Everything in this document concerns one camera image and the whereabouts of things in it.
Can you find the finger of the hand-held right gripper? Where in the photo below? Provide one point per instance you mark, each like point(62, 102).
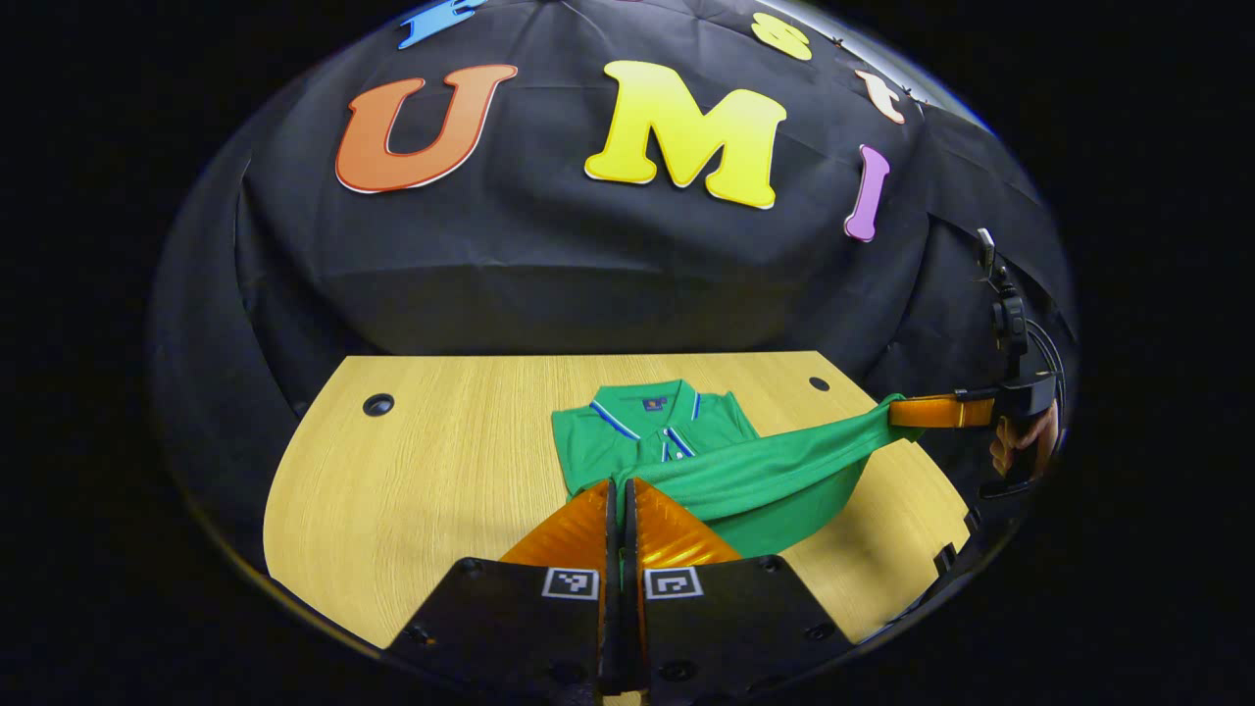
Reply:
point(941, 411)

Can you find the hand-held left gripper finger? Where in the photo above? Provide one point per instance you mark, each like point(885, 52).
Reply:
point(610, 529)
point(630, 534)

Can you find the green T-shirt with collar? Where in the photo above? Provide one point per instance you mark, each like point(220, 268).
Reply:
point(784, 461)

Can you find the round black table hole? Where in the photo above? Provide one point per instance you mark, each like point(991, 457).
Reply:
point(378, 404)

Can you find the black backdrop cloth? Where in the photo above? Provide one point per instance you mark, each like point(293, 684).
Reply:
point(588, 265)

